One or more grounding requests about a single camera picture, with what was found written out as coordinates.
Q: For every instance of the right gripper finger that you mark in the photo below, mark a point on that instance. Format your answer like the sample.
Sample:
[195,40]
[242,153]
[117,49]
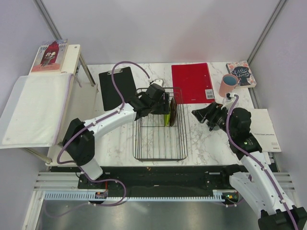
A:
[201,118]
[203,111]

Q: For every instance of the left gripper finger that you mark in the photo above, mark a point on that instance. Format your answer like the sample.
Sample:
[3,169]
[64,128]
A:
[160,109]
[166,100]

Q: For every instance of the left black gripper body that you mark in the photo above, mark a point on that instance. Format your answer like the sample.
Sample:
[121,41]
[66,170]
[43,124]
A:
[153,103]

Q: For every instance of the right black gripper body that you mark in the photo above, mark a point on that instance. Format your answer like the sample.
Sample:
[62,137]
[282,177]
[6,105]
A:
[219,117]

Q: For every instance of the green plate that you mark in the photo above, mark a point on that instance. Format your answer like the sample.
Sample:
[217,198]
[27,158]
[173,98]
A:
[167,120]

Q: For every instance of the dark brown floral plate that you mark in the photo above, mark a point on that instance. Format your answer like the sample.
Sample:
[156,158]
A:
[173,112]

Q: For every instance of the pink plastic cup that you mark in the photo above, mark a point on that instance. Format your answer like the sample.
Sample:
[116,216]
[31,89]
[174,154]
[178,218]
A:
[224,89]

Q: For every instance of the grey wire dish rack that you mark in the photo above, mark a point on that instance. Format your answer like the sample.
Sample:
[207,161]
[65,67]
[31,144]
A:
[152,141]

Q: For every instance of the light blue plastic cup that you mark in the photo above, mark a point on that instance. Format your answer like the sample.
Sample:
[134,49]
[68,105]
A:
[230,80]

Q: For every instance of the clear drinking glass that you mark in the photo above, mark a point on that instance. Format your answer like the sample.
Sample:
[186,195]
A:
[224,100]

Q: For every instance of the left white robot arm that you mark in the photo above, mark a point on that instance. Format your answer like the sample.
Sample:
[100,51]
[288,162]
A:
[79,140]

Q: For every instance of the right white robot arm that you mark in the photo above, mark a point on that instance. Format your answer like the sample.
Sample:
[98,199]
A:
[259,187]

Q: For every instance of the red folder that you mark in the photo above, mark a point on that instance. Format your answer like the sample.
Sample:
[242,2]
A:
[194,83]

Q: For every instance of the black clipboard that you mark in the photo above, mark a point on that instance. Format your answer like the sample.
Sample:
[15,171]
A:
[124,81]

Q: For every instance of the white spiral notebook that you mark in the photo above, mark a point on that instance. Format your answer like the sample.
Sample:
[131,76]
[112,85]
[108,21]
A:
[262,129]

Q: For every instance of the Little Women book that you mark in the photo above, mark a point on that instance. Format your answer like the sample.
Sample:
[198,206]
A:
[243,73]

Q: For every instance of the red cover book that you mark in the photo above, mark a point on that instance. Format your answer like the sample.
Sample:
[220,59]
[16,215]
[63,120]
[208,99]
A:
[50,56]

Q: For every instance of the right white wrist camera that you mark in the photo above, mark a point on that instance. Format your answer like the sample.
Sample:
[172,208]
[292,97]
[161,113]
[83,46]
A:
[231,97]

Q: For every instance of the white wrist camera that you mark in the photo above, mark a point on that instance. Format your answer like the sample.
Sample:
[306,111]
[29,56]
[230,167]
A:
[159,82]
[231,97]

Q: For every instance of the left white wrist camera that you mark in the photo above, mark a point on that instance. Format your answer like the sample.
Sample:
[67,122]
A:
[159,82]

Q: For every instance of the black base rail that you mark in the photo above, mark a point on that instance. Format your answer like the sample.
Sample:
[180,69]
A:
[177,180]

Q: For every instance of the light blue cable duct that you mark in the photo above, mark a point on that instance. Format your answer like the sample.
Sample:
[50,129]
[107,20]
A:
[98,197]

